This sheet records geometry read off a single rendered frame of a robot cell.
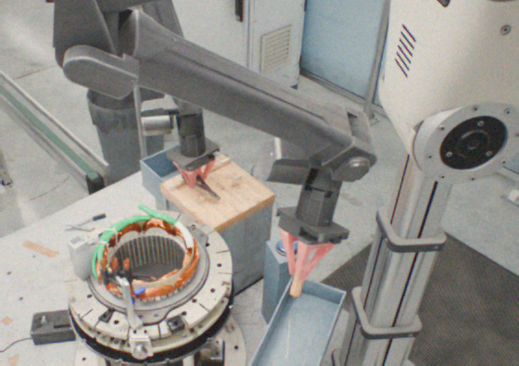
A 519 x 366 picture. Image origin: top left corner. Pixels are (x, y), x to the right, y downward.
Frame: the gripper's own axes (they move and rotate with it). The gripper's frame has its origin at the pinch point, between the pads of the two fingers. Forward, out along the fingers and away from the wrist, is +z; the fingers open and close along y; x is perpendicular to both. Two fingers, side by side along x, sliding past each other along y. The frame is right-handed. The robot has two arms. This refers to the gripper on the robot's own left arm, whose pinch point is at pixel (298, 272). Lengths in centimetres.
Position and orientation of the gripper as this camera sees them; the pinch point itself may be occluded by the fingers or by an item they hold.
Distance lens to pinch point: 86.5
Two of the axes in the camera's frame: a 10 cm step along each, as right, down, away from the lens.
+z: -2.0, 9.4, 2.8
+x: 7.8, -0.2, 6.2
